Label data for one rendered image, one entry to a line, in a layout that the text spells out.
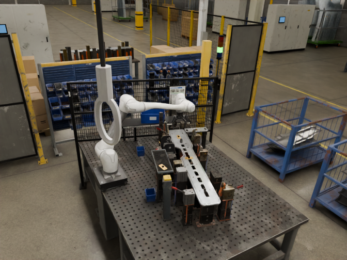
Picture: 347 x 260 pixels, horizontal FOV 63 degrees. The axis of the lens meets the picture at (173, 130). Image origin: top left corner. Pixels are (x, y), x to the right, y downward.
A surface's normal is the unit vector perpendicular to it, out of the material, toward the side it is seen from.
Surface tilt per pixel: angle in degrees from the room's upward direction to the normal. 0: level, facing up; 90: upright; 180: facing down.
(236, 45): 91
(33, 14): 90
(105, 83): 90
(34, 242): 0
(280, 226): 0
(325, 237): 0
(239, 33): 90
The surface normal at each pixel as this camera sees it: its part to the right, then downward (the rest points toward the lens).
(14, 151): 0.45, 0.44
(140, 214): 0.03, -0.89
